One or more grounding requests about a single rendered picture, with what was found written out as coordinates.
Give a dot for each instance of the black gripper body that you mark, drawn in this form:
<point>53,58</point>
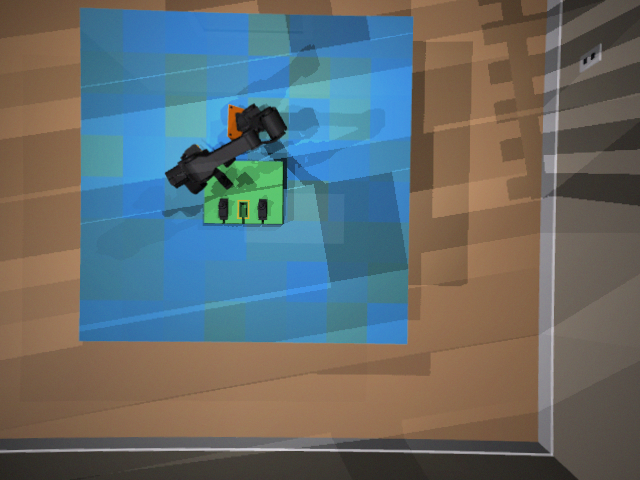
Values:
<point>196,188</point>

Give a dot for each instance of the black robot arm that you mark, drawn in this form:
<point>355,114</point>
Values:
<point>198,166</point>

